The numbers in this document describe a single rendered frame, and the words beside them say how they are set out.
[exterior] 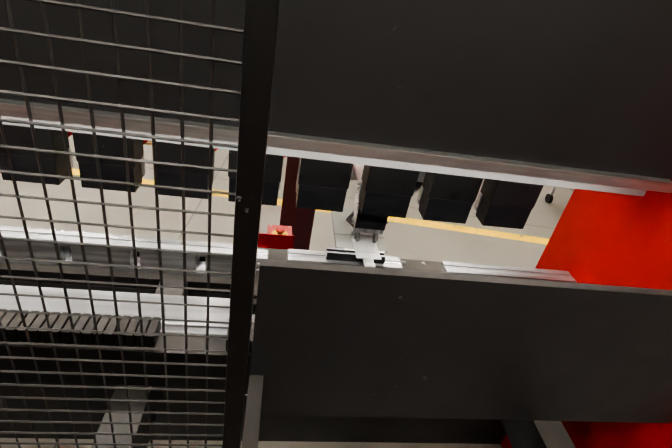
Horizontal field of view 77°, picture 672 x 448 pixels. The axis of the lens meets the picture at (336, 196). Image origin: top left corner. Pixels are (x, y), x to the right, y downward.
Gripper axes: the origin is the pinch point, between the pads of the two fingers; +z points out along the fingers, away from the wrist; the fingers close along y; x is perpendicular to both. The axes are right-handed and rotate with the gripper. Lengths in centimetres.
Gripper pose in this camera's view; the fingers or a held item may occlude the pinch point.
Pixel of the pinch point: (366, 237)
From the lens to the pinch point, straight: 147.1
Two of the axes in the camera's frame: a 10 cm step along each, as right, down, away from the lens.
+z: -0.7, 9.8, -1.9
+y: 9.8, 1.0, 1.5
